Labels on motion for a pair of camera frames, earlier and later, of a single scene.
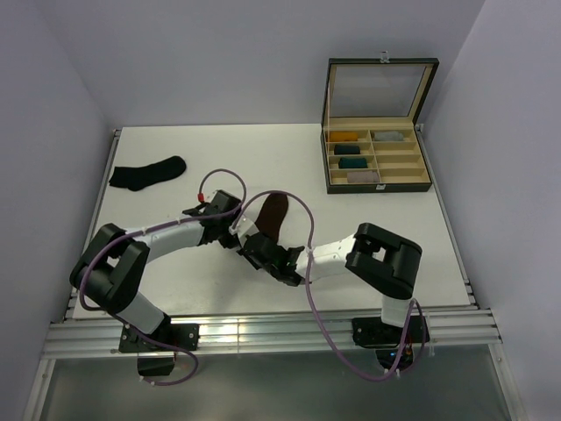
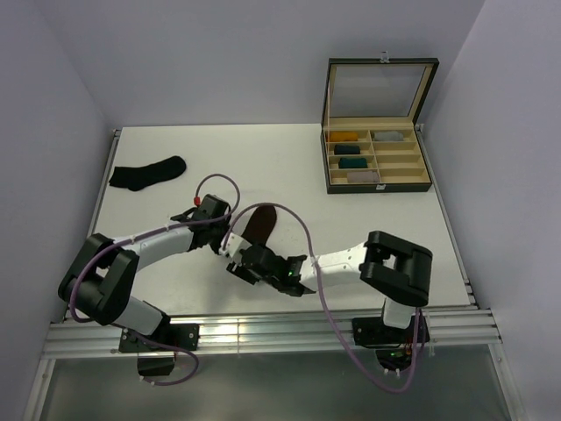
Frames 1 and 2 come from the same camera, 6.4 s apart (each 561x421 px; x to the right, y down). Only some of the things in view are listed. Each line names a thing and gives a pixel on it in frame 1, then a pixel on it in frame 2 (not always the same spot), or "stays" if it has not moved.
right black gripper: (242, 252) -> (241, 271)
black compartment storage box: (370, 143) stays
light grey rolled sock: (387, 136) stays
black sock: (135, 178) stays
